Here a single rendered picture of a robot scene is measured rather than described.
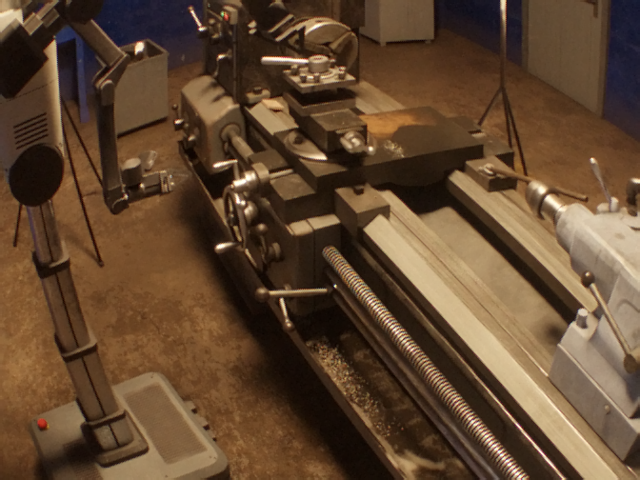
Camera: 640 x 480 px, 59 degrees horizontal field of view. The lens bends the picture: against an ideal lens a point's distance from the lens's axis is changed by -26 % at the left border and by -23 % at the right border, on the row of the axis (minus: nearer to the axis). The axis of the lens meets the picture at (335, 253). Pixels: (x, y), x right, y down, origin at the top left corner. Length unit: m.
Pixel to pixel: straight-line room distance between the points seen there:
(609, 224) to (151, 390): 1.55
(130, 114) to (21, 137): 3.25
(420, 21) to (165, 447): 4.99
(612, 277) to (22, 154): 1.27
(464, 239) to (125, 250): 1.87
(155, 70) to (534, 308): 3.32
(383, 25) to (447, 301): 4.65
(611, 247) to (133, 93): 3.72
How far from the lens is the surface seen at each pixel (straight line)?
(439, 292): 1.65
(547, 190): 1.54
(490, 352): 1.51
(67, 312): 1.71
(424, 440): 1.88
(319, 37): 2.43
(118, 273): 3.26
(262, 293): 1.92
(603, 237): 1.36
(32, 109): 1.37
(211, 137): 2.68
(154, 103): 4.64
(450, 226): 2.10
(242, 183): 1.99
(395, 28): 6.17
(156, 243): 3.41
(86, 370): 1.83
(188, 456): 2.04
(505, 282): 1.91
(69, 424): 2.22
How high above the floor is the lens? 1.85
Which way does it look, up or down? 35 degrees down
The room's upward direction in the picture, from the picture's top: straight up
